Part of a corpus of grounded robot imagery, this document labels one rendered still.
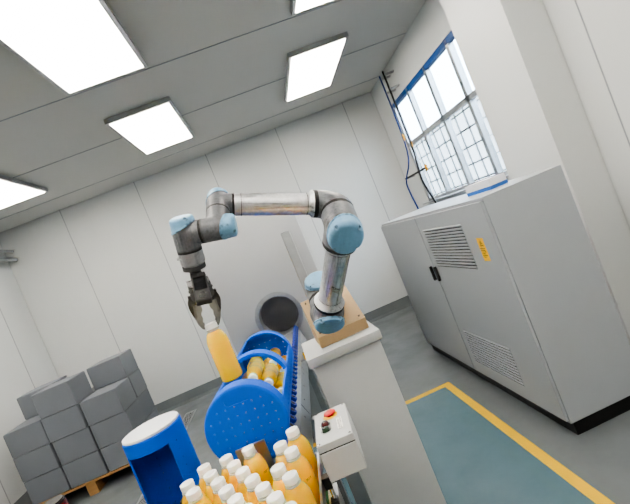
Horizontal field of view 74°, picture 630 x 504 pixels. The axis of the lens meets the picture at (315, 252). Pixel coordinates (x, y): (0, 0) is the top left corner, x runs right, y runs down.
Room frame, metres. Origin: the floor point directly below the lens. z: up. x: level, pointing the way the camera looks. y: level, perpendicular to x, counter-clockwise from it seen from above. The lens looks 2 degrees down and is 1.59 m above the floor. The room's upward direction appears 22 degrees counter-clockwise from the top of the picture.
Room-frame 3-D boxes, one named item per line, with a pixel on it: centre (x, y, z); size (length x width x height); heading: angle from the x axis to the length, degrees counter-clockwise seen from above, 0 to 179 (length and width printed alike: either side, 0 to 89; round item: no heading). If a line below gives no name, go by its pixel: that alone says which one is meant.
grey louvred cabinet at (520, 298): (3.38, -1.09, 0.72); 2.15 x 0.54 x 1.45; 5
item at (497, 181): (2.59, -1.13, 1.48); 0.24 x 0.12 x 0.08; 13
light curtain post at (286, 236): (2.84, 0.14, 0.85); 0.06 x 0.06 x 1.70; 1
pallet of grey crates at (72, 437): (4.65, 3.08, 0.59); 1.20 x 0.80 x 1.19; 95
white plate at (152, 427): (2.04, 1.07, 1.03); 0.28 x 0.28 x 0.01
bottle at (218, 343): (1.34, 0.40, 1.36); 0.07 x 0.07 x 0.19
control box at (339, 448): (1.14, 0.14, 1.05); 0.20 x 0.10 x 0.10; 1
